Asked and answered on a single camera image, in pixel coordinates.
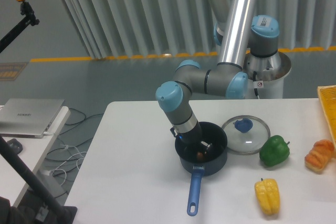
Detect tangled floor cables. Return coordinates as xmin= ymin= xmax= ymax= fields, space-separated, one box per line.
xmin=43 ymin=107 xmax=104 ymax=198

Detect dark blue saucepan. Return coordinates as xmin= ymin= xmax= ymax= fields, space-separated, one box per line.
xmin=175 ymin=122 xmax=228 ymax=216

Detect glass lid blue knob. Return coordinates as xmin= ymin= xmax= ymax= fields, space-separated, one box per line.
xmin=222 ymin=115 xmax=270 ymax=155

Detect orange croissant bread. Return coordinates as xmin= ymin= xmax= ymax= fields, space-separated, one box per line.
xmin=304 ymin=140 xmax=335 ymax=173

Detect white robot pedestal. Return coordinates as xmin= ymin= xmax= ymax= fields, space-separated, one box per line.
xmin=244 ymin=52 xmax=291 ymax=99

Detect green bell pepper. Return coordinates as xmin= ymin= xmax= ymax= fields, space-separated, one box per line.
xmin=259 ymin=135 xmax=290 ymax=167

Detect black tripod pole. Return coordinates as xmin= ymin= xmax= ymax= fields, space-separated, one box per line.
xmin=1 ymin=136 xmax=78 ymax=223

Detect yellow bell pepper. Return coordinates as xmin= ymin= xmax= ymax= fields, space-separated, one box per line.
xmin=254 ymin=178 xmax=280 ymax=216

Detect black object on desk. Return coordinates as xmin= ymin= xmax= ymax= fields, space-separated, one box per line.
xmin=7 ymin=138 xmax=23 ymax=155

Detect pink brown egg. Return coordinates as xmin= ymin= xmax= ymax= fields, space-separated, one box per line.
xmin=196 ymin=152 xmax=204 ymax=162

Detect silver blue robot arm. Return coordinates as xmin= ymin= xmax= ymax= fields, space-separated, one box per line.
xmin=155 ymin=0 xmax=256 ymax=147

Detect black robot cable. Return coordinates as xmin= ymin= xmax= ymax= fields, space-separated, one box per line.
xmin=252 ymin=70 xmax=261 ymax=100

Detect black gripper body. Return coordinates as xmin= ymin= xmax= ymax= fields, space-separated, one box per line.
xmin=170 ymin=122 xmax=203 ymax=147

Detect silver laptop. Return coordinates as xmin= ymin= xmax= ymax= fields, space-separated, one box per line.
xmin=1 ymin=98 xmax=64 ymax=138

